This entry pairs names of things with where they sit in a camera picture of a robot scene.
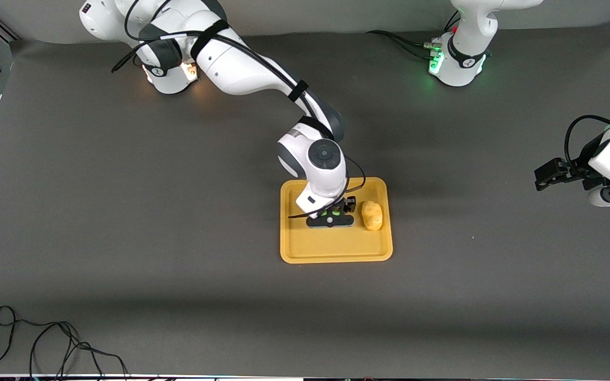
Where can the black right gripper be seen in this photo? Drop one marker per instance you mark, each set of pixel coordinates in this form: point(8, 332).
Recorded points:
point(348, 204)

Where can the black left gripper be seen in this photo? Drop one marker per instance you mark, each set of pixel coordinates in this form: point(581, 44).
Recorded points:
point(579, 165)

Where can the yellow-brown potato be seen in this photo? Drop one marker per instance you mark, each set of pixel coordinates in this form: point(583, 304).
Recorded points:
point(372, 215)

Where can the green apple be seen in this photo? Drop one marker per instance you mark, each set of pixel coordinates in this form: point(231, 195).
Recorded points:
point(324, 213)

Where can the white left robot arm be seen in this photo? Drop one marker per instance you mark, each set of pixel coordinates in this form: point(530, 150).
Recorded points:
point(464, 58)

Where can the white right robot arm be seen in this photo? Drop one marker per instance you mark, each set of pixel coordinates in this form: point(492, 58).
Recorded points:
point(241, 69)

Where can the yellow plastic tray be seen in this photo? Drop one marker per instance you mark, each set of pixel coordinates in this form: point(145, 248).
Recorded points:
point(305, 243)

